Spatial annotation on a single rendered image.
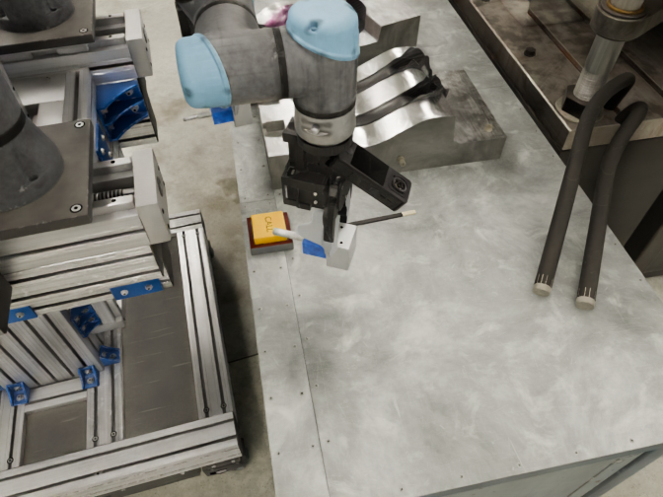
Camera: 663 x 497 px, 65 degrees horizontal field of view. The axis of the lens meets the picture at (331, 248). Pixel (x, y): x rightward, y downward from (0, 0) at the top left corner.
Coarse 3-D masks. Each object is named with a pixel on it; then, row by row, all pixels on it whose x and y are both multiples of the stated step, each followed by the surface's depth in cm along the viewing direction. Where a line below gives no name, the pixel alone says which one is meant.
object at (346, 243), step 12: (276, 228) 84; (348, 228) 81; (300, 240) 83; (348, 240) 79; (312, 252) 82; (324, 252) 81; (336, 252) 80; (348, 252) 79; (336, 264) 82; (348, 264) 82
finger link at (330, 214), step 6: (336, 198) 70; (330, 204) 70; (324, 210) 70; (330, 210) 70; (336, 210) 71; (324, 216) 70; (330, 216) 70; (324, 222) 71; (330, 222) 71; (324, 228) 72; (330, 228) 71; (324, 234) 74; (330, 234) 72; (324, 240) 75; (330, 240) 74
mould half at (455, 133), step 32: (384, 64) 116; (384, 96) 111; (448, 96) 119; (384, 128) 106; (416, 128) 103; (448, 128) 105; (480, 128) 111; (384, 160) 108; (416, 160) 110; (448, 160) 112; (480, 160) 114
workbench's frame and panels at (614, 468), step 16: (288, 272) 95; (640, 448) 76; (656, 448) 78; (576, 464) 76; (592, 464) 92; (608, 464) 95; (624, 464) 96; (640, 464) 96; (496, 480) 74; (512, 480) 76; (528, 480) 91; (544, 480) 94; (560, 480) 97; (576, 480) 100; (592, 480) 102; (608, 480) 103; (624, 480) 105; (432, 496) 73; (448, 496) 88; (464, 496) 91; (480, 496) 94; (496, 496) 97; (512, 496) 100; (528, 496) 103; (544, 496) 106; (560, 496) 110; (576, 496) 112; (592, 496) 113
